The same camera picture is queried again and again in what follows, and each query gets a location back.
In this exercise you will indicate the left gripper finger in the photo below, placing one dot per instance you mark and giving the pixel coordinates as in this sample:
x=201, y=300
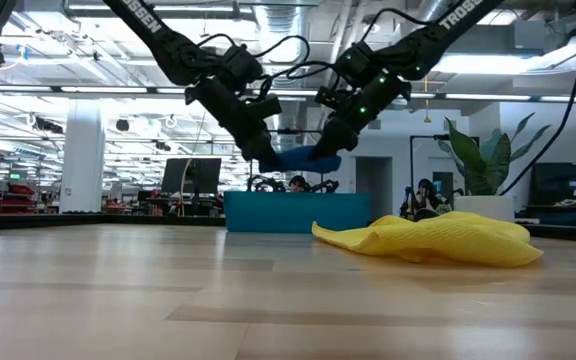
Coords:
x=274, y=145
x=264, y=154

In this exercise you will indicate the red machine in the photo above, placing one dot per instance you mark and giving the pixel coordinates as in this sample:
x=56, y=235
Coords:
x=13, y=204

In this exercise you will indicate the yellow microfiber towel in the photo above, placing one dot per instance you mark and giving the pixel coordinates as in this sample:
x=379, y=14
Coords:
x=443, y=240

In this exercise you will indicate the black aluminium table frame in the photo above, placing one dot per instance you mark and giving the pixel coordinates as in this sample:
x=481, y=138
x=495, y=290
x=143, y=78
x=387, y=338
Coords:
x=43, y=220

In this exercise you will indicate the black background robot arms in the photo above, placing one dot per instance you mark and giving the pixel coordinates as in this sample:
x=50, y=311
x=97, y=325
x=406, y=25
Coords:
x=263, y=185

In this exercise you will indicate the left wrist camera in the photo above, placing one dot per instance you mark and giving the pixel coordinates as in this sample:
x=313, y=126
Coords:
x=265, y=106

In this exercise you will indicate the green plant in white pot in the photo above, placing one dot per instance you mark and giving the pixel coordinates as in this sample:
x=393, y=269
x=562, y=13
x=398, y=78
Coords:
x=483, y=207

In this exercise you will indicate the black equipment cabinet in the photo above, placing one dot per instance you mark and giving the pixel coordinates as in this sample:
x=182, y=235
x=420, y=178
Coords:
x=558, y=185

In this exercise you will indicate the person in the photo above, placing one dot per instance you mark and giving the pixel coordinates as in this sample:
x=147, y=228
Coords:
x=425, y=192
x=298, y=184

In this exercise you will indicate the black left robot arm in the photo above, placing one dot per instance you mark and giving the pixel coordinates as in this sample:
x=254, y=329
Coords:
x=168, y=45

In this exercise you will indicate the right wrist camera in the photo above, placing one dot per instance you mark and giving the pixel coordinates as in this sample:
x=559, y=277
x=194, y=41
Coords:
x=329, y=97

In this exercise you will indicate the black computer monitor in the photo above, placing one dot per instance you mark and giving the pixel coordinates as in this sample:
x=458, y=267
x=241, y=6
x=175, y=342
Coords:
x=190, y=175

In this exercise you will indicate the blue microfiber towel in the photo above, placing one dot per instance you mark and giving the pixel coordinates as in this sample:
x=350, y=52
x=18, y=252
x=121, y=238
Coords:
x=303, y=160

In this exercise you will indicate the silver ceiling duct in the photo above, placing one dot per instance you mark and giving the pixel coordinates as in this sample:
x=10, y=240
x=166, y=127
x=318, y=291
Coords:
x=280, y=20

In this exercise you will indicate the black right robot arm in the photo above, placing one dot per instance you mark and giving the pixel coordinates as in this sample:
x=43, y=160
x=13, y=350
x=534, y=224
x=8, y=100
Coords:
x=433, y=35

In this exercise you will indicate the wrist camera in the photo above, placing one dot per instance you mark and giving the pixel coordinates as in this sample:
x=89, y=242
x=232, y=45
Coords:
x=265, y=106
x=329, y=97

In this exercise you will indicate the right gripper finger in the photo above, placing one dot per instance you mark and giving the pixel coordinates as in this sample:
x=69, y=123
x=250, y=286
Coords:
x=347, y=144
x=328, y=142

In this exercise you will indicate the white pillar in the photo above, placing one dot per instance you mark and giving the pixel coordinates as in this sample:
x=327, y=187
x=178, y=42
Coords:
x=82, y=160

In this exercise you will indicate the teal plastic basket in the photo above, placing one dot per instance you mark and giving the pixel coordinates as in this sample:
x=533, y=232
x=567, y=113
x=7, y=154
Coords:
x=278, y=212

